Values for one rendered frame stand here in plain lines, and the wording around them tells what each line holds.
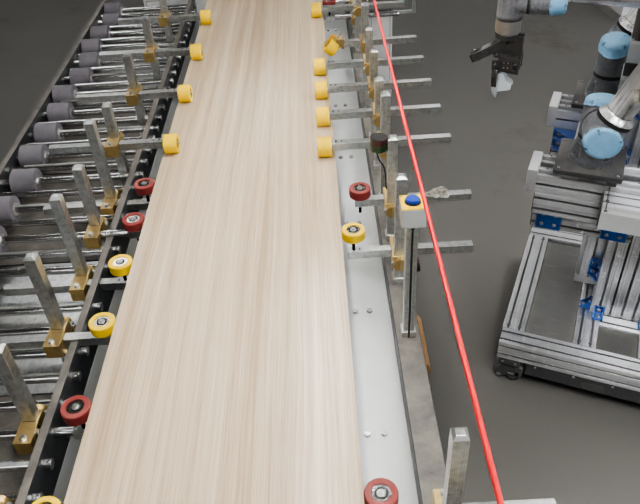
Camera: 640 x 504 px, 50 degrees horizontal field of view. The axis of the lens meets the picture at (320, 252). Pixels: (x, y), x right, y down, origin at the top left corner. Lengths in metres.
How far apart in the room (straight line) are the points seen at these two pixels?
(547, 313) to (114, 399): 1.90
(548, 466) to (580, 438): 0.20
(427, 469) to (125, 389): 0.84
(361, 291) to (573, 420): 1.05
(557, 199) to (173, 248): 1.36
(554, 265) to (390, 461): 1.61
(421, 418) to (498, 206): 2.21
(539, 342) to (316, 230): 1.10
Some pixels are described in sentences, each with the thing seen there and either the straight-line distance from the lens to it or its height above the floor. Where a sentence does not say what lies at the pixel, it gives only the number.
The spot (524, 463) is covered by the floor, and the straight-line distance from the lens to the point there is 2.89.
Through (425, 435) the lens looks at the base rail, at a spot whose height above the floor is 0.70.
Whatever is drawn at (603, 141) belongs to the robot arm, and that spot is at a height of 1.22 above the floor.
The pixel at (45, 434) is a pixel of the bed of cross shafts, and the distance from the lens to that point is 2.05.
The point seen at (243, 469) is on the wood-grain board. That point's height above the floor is 0.90.
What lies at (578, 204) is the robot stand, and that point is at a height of 0.87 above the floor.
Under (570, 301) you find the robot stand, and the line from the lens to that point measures 3.23.
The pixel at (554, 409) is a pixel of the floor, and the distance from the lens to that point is 3.07.
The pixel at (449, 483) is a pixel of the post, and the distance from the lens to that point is 1.58.
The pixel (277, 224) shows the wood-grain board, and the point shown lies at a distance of 2.43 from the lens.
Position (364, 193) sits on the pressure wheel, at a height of 0.90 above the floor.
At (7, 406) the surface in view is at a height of 0.81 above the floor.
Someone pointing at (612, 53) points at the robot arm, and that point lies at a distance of 2.90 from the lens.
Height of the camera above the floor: 2.34
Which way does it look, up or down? 39 degrees down
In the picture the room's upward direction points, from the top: 4 degrees counter-clockwise
